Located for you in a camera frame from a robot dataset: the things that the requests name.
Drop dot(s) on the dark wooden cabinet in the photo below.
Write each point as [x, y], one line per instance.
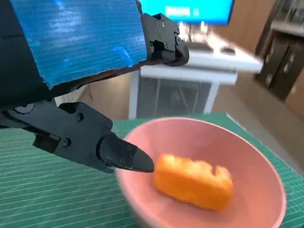
[278, 64]

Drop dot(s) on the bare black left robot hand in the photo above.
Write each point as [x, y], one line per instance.
[78, 40]

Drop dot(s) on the long striped toy bread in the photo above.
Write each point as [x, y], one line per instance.
[192, 183]

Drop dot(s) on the pink bowl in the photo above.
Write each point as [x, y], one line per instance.
[249, 171]

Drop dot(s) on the blue monitor screen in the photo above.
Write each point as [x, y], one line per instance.
[204, 10]

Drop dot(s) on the large white mesh cabinet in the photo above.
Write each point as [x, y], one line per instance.
[175, 95]

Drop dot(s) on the green cutting mat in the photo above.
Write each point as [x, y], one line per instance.
[47, 190]

